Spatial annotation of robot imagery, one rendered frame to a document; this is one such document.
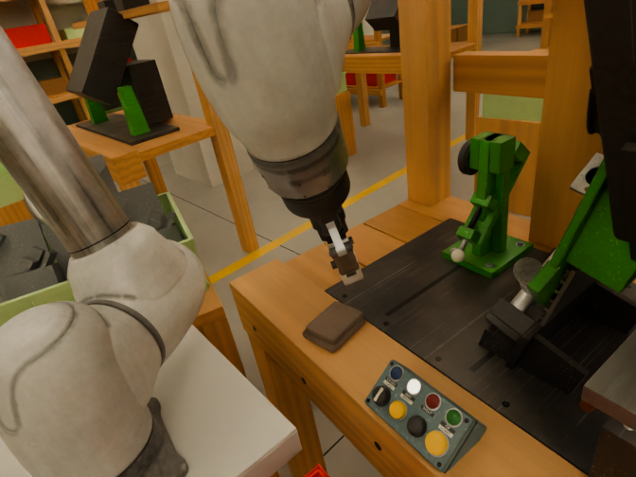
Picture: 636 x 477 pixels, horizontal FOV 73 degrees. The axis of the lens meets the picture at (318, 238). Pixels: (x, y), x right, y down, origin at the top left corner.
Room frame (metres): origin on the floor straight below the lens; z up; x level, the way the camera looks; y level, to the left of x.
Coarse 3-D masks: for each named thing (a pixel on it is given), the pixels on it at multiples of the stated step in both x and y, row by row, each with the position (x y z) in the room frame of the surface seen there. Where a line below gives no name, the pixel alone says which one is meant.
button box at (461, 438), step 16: (384, 384) 0.45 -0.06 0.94; (400, 384) 0.43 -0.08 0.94; (368, 400) 0.44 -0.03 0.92; (400, 400) 0.41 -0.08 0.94; (416, 400) 0.40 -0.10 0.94; (448, 400) 0.38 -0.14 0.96; (384, 416) 0.41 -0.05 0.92; (432, 416) 0.37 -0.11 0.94; (464, 416) 0.36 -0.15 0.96; (400, 432) 0.38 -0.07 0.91; (448, 432) 0.35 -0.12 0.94; (464, 432) 0.34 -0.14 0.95; (480, 432) 0.36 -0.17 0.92; (416, 448) 0.35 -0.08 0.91; (448, 448) 0.33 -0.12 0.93; (464, 448) 0.34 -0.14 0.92; (432, 464) 0.33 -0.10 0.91; (448, 464) 0.32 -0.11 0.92
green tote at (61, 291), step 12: (168, 192) 1.37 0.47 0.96; (168, 204) 1.36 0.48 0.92; (180, 216) 1.15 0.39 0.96; (180, 228) 1.24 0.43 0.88; (192, 240) 0.99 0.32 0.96; (48, 288) 0.87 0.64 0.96; (60, 288) 0.87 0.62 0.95; (12, 300) 0.84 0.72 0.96; (24, 300) 0.85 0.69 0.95; (36, 300) 0.86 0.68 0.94; (48, 300) 0.87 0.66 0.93; (60, 300) 0.87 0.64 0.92; (72, 300) 0.88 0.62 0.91; (0, 312) 0.83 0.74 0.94; (12, 312) 0.84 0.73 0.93; (0, 324) 0.83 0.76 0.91
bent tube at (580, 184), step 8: (592, 160) 0.50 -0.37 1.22; (600, 160) 0.50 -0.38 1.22; (584, 168) 0.50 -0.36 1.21; (592, 168) 0.50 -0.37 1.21; (584, 176) 0.50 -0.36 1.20; (592, 176) 0.51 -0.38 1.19; (576, 184) 0.49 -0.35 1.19; (584, 184) 0.49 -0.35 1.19; (584, 192) 0.48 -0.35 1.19; (520, 296) 0.52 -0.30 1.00; (528, 296) 0.51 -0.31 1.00; (512, 304) 0.52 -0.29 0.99; (520, 304) 0.51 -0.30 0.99; (528, 304) 0.51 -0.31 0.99
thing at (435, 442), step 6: (432, 432) 0.35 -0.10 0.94; (438, 432) 0.35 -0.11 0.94; (426, 438) 0.35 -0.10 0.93; (432, 438) 0.35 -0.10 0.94; (438, 438) 0.34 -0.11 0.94; (444, 438) 0.34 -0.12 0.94; (426, 444) 0.34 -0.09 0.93; (432, 444) 0.34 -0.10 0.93; (438, 444) 0.34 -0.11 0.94; (444, 444) 0.33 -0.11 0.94; (432, 450) 0.33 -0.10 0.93; (438, 450) 0.33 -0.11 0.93; (444, 450) 0.33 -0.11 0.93
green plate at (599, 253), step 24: (600, 168) 0.41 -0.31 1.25; (600, 192) 0.41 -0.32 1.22; (576, 216) 0.42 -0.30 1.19; (600, 216) 0.41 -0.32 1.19; (576, 240) 0.43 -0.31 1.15; (600, 240) 0.41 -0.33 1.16; (552, 264) 0.44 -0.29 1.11; (576, 264) 0.42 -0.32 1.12; (600, 264) 0.40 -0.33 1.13; (624, 264) 0.38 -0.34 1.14; (624, 288) 0.38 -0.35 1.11
